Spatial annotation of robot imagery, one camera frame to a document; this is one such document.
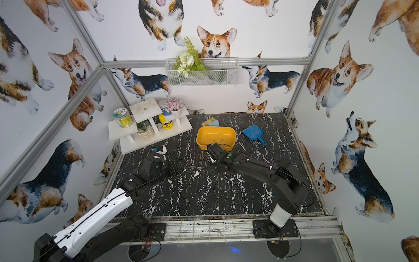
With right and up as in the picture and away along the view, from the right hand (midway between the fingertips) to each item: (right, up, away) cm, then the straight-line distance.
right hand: (214, 162), depth 87 cm
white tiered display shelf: (-39, +23, +14) cm, 47 cm away
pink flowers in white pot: (-23, +31, +5) cm, 39 cm away
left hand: (-17, +3, -8) cm, 19 cm away
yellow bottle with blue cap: (-33, +21, +20) cm, 44 cm away
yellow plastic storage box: (+6, +13, +23) cm, 27 cm away
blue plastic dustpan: (+27, +16, +26) cm, 40 cm away
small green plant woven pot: (-45, +16, +17) cm, 51 cm away
